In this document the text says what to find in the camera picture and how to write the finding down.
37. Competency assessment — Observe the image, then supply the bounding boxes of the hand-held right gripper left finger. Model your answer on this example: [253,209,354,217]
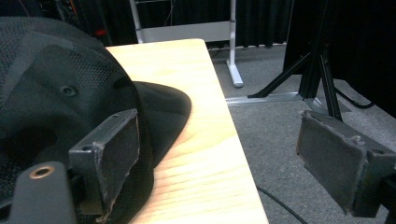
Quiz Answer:
[68,107,141,217]

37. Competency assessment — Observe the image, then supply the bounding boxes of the silver metal floor rail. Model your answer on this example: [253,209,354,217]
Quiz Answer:
[225,91,331,117]

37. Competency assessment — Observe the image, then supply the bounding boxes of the black floor cable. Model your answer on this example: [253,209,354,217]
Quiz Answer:
[256,186,309,224]

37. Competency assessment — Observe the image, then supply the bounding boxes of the black mesh baseball cap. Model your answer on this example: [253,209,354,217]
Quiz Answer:
[0,16,192,224]

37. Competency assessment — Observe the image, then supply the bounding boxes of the black curtain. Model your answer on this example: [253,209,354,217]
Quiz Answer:
[102,0,293,49]

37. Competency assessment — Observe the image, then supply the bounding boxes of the white metal desk frame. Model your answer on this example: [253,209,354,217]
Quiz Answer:
[129,0,245,89]

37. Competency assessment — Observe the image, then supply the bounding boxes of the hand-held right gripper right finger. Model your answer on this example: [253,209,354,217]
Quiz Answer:
[295,110,396,218]

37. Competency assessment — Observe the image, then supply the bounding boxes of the black metal tripod stand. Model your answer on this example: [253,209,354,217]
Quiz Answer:
[247,0,344,122]

